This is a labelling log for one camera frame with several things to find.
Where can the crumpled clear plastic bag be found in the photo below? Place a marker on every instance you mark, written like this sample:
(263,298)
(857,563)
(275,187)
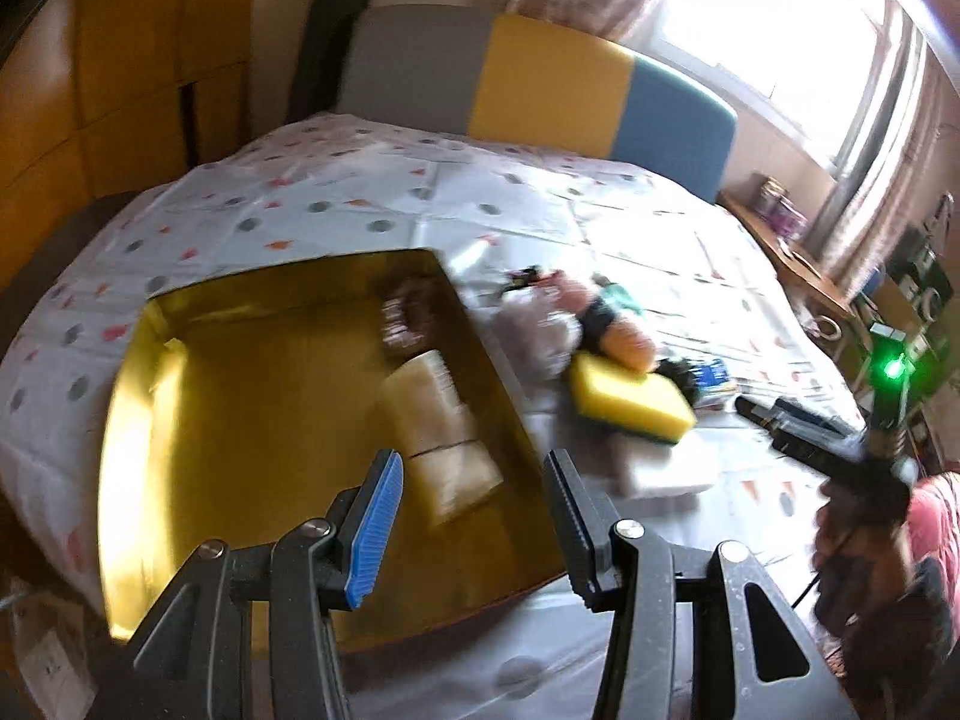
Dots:
(532,330)

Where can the window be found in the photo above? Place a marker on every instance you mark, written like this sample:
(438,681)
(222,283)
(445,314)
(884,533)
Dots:
(772,37)

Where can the gold box with red sides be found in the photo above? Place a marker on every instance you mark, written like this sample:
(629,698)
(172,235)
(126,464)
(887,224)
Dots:
(262,405)

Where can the yellow sponge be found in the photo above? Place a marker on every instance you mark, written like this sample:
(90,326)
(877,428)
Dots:
(630,397)

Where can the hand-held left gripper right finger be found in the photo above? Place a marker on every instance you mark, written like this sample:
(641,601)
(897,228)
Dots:
(574,532)

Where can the green silicone lid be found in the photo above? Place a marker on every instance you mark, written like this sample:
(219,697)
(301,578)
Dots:
(622,298)

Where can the black chair back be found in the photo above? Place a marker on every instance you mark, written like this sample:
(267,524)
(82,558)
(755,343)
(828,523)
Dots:
(326,45)

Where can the blue tissue pack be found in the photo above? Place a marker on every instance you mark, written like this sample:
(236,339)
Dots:
(716,376)

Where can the wooden wardrobe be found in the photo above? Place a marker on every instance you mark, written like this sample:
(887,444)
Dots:
(127,67)

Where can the grey yellow blue headboard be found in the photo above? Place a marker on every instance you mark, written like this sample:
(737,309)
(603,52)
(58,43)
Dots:
(555,82)

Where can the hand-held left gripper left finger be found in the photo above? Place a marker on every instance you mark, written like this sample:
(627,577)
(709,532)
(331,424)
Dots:
(375,525)

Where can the black scrunchie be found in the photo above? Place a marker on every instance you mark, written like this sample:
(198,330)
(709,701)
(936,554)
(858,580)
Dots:
(679,379)

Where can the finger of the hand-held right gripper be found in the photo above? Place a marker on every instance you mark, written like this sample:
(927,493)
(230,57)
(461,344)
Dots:
(795,424)

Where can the printed tablecloth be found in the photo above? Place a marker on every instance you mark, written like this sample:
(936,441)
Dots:
(337,187)

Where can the wooden side table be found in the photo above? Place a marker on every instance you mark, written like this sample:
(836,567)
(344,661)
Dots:
(795,270)

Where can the patterned curtain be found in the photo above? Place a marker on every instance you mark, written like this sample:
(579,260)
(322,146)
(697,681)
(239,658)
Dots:
(892,165)

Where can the white sponge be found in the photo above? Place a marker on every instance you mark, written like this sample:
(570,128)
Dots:
(664,474)

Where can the person's right hand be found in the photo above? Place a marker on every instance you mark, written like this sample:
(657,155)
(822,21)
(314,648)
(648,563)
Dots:
(862,562)

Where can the person's pink clothing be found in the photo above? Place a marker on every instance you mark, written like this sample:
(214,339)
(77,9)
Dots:
(937,517)

